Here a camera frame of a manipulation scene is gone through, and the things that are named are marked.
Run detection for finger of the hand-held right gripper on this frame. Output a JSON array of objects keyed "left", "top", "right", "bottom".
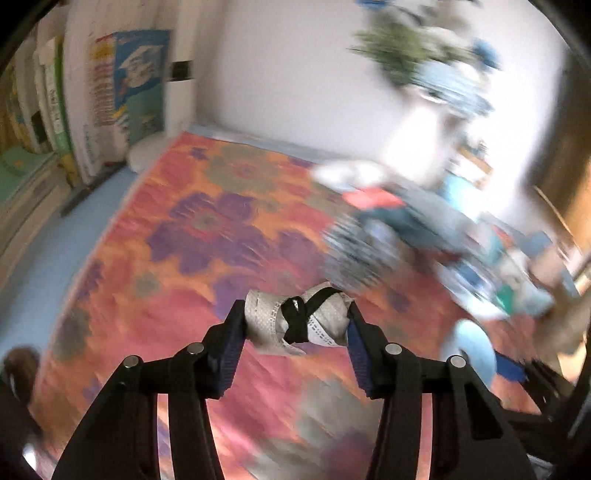
[{"left": 496, "top": 353, "right": 578, "bottom": 411}]

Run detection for blue artificial flowers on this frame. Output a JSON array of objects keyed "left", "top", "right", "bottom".
[{"left": 348, "top": 0, "right": 504, "bottom": 116}]

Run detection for white ribbed vase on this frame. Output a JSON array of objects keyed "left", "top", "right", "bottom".
[{"left": 383, "top": 92, "right": 462, "bottom": 185}]

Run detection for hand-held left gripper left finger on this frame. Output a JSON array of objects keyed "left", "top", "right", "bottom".
[{"left": 53, "top": 299, "right": 247, "bottom": 480}]

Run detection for dark brown fuzzy object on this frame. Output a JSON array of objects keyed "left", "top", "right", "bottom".
[{"left": 0, "top": 347, "right": 44, "bottom": 416}]

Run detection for pile of mixed cloths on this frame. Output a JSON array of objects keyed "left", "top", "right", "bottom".
[{"left": 314, "top": 159, "right": 557, "bottom": 321}]

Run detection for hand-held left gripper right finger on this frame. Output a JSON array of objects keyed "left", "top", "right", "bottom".
[{"left": 346, "top": 301, "right": 539, "bottom": 480}]

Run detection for light blue plush toy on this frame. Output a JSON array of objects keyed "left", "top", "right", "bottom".
[{"left": 455, "top": 320, "right": 498, "bottom": 386}]

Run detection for white standing appliance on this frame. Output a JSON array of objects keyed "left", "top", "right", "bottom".
[{"left": 127, "top": 58, "right": 198, "bottom": 174}]

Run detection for floral orange blanket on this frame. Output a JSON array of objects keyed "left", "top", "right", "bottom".
[{"left": 30, "top": 129, "right": 555, "bottom": 480}]

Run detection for brown wooden furniture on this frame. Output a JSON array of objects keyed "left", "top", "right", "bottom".
[{"left": 531, "top": 41, "right": 591, "bottom": 287}]

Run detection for grey cloth black tie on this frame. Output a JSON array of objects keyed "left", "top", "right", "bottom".
[{"left": 244, "top": 284, "right": 355, "bottom": 357}]

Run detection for stack of books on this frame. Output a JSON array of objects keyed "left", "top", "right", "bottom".
[{"left": 9, "top": 28, "right": 174, "bottom": 190}]

